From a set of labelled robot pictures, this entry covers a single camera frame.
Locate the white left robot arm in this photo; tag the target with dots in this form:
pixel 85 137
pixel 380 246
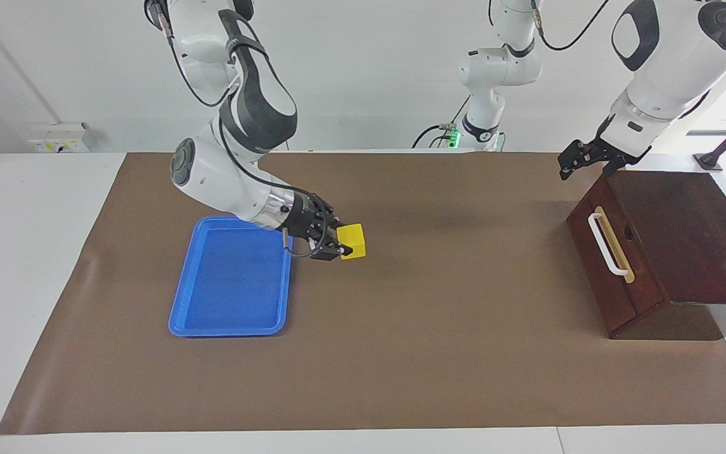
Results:
pixel 672 57

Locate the brown table mat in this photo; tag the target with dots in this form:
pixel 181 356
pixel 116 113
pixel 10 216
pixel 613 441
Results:
pixel 432 347

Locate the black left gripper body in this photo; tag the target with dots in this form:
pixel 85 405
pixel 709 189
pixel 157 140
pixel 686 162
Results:
pixel 615 154

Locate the dark wooden drawer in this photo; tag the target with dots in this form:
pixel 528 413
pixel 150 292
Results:
pixel 596 277

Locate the dark brown wooden cabinet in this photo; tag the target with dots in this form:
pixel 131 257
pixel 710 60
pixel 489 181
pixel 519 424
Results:
pixel 703 239

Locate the blue plastic tray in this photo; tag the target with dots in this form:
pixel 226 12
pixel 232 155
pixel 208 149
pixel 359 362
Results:
pixel 230 284

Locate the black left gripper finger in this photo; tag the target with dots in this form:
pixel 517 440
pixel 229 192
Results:
pixel 615 167
pixel 577 156

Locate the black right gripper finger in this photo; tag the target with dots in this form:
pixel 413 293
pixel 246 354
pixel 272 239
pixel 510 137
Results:
pixel 330 213
pixel 331 251

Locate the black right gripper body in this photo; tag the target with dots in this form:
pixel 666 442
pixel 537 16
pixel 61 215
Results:
pixel 306 217

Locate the yellow cube block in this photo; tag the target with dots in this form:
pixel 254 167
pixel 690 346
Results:
pixel 353 243

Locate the white wall socket box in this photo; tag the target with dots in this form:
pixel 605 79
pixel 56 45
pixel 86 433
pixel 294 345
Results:
pixel 57 139

